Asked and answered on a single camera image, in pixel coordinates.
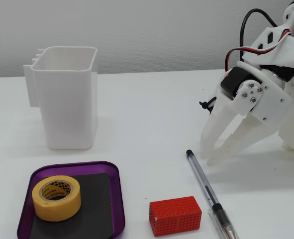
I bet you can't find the black zip tie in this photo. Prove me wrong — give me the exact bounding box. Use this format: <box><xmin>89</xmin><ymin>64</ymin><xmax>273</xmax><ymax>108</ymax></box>
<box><xmin>198</xmin><ymin>97</ymin><xmax>217</xmax><ymax>115</ymax></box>

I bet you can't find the purple metal tray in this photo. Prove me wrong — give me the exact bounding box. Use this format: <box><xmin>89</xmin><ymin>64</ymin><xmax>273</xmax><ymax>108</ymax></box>
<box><xmin>16</xmin><ymin>161</ymin><xmax>126</xmax><ymax>239</ymax></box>

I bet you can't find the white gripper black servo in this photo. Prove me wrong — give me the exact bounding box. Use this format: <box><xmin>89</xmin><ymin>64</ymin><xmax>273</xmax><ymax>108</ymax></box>
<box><xmin>200</xmin><ymin>61</ymin><xmax>294</xmax><ymax>167</ymax></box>

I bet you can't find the white plastic box container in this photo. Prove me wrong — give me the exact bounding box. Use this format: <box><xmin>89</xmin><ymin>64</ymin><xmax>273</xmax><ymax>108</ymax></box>
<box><xmin>23</xmin><ymin>46</ymin><xmax>98</xmax><ymax>150</ymax></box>

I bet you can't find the yellow masking tape roll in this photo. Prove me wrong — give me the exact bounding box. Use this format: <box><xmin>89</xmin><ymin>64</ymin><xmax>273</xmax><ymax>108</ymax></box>
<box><xmin>31</xmin><ymin>175</ymin><xmax>82</xmax><ymax>222</ymax></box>

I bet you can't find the red perforated block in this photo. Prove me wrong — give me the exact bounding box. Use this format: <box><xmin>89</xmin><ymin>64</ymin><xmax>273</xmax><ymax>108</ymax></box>
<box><xmin>148</xmin><ymin>196</ymin><xmax>202</xmax><ymax>237</ymax></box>

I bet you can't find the red white black servo wire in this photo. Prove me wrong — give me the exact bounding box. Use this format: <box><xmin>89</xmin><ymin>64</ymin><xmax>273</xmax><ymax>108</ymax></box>
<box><xmin>225</xmin><ymin>28</ymin><xmax>292</xmax><ymax>74</ymax></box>

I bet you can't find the black cable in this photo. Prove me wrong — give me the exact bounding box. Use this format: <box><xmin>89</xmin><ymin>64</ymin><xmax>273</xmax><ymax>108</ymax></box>
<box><xmin>240</xmin><ymin>8</ymin><xmax>279</xmax><ymax>60</ymax></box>

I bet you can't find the clear black ballpoint pen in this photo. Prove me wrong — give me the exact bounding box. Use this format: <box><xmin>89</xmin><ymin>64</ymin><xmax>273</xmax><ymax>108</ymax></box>
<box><xmin>186</xmin><ymin>149</ymin><xmax>240</xmax><ymax>239</ymax></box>

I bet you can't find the black rectangular tray mat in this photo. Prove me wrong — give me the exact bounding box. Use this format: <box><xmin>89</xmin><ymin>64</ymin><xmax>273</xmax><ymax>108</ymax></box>
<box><xmin>29</xmin><ymin>173</ymin><xmax>114</xmax><ymax>239</ymax></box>

